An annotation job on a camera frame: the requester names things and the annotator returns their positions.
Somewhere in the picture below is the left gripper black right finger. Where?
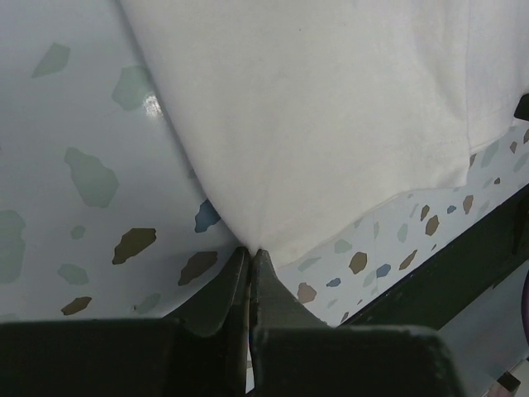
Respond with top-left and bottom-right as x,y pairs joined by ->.
250,250 -> 465,397

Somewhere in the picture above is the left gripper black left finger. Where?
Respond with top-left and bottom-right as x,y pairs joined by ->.
1,247 -> 250,396

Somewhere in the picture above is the white t shirt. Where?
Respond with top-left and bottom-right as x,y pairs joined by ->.
122,1 -> 528,266

